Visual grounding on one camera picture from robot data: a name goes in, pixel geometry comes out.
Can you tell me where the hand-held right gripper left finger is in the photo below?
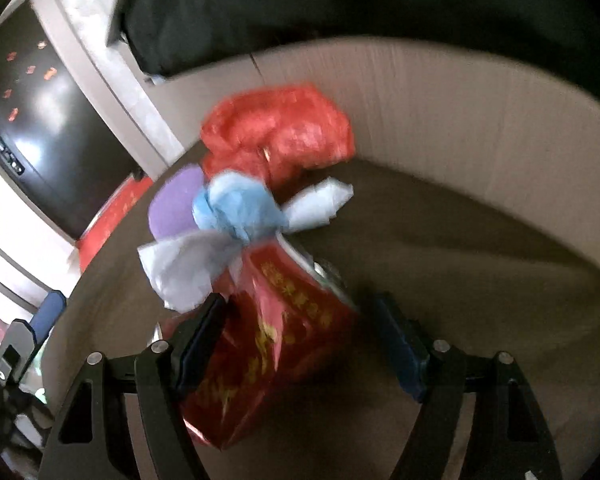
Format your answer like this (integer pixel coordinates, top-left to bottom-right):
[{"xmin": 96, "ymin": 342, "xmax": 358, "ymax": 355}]
[{"xmin": 39, "ymin": 292, "xmax": 228, "ymax": 480}]

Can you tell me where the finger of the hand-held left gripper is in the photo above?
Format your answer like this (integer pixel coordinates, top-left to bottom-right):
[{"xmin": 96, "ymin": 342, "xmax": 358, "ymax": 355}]
[{"xmin": 0, "ymin": 290, "xmax": 67, "ymax": 388}]

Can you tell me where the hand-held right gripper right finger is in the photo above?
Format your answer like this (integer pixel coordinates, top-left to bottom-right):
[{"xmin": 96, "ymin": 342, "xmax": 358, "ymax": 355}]
[{"xmin": 372, "ymin": 294, "xmax": 564, "ymax": 480}]

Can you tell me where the red snack packet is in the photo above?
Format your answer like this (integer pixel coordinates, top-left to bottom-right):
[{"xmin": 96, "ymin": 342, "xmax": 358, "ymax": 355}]
[{"xmin": 157, "ymin": 237, "xmax": 361, "ymax": 450}]

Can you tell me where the blue tissue paper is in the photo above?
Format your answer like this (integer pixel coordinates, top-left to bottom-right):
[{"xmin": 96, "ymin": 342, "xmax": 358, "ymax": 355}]
[{"xmin": 137, "ymin": 170, "xmax": 355, "ymax": 313}]

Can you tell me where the red paper sheet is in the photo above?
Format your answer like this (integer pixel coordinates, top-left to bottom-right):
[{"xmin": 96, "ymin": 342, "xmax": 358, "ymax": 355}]
[{"xmin": 76, "ymin": 175, "xmax": 156, "ymax": 273}]

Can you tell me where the purple sponge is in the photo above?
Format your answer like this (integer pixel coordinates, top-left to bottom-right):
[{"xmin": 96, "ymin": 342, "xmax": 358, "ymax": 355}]
[{"xmin": 148, "ymin": 166, "xmax": 211, "ymax": 240}]

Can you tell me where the black glossy refrigerator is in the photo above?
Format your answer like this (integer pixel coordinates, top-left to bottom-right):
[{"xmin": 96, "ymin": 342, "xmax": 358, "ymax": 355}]
[{"xmin": 0, "ymin": 0, "xmax": 146, "ymax": 241}]

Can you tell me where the cardboard box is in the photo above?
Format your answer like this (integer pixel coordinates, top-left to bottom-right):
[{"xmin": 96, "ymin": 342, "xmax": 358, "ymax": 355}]
[{"xmin": 145, "ymin": 35, "xmax": 600, "ymax": 291}]

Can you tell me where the red plastic bag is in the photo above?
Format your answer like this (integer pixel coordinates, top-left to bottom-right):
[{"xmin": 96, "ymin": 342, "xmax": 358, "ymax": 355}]
[{"xmin": 200, "ymin": 85, "xmax": 357, "ymax": 183}]

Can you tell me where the black bag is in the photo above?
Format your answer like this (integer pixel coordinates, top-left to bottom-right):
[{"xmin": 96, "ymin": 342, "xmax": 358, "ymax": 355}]
[{"xmin": 105, "ymin": 0, "xmax": 600, "ymax": 126}]

